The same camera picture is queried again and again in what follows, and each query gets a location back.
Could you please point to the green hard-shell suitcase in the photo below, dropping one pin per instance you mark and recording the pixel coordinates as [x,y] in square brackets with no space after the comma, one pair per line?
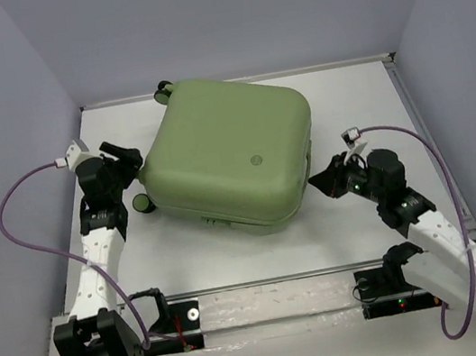
[229,153]

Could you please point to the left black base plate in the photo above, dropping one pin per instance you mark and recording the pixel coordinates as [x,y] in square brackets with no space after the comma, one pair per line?
[180,333]

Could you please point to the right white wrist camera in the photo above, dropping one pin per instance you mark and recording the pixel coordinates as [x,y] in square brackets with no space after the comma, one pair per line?
[355,143]

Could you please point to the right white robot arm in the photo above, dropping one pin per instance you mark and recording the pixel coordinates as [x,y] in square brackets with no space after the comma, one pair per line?
[435,256]

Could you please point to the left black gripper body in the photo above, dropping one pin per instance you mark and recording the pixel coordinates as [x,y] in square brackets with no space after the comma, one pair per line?
[121,176]

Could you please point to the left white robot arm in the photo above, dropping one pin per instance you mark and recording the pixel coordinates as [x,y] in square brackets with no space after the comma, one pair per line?
[104,321]

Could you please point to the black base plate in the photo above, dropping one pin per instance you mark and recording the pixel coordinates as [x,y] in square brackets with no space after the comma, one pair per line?
[180,333]
[382,297]

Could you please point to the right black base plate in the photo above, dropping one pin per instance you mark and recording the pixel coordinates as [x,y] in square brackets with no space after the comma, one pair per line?
[382,297]

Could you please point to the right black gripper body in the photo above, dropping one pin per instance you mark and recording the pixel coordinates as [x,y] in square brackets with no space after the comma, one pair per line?
[356,182]

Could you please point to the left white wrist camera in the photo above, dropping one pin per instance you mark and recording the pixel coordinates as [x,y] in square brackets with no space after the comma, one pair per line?
[76,153]

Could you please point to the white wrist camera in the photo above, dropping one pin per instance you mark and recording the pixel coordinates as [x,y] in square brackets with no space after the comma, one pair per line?
[355,143]
[76,153]

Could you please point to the white front cover board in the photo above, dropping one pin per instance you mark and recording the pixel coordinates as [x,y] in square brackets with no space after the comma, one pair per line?
[316,317]

